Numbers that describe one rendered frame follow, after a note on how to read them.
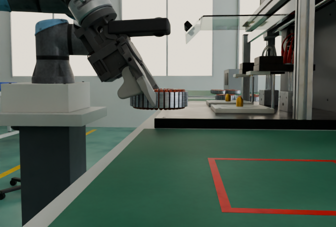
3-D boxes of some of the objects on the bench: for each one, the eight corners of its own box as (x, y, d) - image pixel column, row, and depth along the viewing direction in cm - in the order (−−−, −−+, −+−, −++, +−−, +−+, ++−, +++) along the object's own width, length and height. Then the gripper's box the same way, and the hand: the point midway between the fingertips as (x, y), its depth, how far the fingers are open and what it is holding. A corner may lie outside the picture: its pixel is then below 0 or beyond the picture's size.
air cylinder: (287, 112, 78) (287, 91, 78) (278, 109, 85) (278, 90, 85) (306, 112, 78) (307, 91, 77) (296, 109, 85) (296, 90, 85)
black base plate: (154, 128, 64) (154, 117, 64) (171, 106, 128) (171, 100, 128) (377, 130, 61) (377, 119, 61) (280, 106, 125) (280, 101, 125)
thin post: (270, 113, 75) (271, 74, 75) (268, 112, 77) (269, 74, 76) (276, 113, 75) (277, 74, 75) (274, 112, 77) (275, 74, 76)
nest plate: (215, 113, 76) (215, 108, 75) (210, 108, 90) (210, 104, 90) (274, 113, 74) (274, 108, 74) (260, 108, 89) (260, 104, 89)
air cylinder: (263, 105, 102) (264, 89, 102) (258, 104, 109) (258, 89, 109) (278, 105, 102) (278, 89, 101) (272, 104, 109) (272, 89, 109)
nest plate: (208, 106, 100) (208, 102, 100) (206, 103, 115) (206, 99, 114) (253, 106, 99) (253, 102, 98) (244, 103, 114) (244, 100, 113)
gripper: (91, 38, 66) (138, 115, 66) (54, 23, 47) (120, 128, 48) (123, 18, 65) (170, 95, 66) (98, -6, 47) (164, 101, 47)
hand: (160, 100), depth 57 cm, fingers closed on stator, 13 cm apart
